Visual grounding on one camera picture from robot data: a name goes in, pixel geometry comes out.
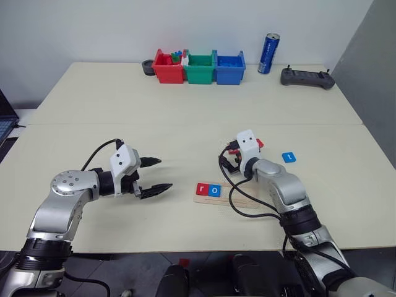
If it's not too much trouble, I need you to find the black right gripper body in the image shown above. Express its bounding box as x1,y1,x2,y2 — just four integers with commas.
230,152,246,174

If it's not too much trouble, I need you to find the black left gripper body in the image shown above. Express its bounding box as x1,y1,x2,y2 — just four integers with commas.
120,157,145,199

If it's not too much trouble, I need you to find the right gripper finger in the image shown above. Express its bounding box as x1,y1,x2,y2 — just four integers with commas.
218,154,238,173

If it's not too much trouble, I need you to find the wooden letter tray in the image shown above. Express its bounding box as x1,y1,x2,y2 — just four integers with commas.
193,181,264,210

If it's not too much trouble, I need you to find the blue plastic bin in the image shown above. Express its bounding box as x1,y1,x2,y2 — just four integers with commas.
213,49,247,86

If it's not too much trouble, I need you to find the red plastic bin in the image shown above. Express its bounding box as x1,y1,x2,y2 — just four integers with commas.
153,48,187,85

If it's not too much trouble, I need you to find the green plastic bin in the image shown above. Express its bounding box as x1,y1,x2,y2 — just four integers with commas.
182,49,218,85

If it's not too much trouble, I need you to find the black round holder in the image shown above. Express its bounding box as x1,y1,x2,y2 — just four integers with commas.
142,59,159,77

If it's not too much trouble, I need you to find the dark rounded shape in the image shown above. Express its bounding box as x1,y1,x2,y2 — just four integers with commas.
154,264,191,297

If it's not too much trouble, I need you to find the dark grey remote controller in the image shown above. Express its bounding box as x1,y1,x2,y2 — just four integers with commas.
280,64,337,91

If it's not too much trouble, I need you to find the blue drink can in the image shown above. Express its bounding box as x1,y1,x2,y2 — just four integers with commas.
257,32,281,75

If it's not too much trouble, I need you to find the dark laptop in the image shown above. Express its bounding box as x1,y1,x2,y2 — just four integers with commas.
0,88,20,150

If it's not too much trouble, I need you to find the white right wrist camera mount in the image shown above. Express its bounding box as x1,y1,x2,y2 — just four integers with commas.
236,129,261,176

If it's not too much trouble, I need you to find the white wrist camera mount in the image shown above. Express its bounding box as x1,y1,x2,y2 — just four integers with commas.
236,129,261,176
108,144,140,199

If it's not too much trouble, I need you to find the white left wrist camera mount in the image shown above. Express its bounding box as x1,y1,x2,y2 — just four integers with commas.
108,144,140,199

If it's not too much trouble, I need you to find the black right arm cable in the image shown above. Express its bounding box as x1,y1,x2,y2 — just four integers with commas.
217,140,359,279

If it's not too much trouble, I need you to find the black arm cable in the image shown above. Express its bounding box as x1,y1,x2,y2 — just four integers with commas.
217,140,359,279
80,139,125,171

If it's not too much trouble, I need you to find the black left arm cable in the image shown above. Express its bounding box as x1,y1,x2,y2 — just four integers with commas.
80,139,125,171

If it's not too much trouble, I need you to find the black floor cable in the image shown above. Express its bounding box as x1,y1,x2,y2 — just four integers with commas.
63,272,111,297

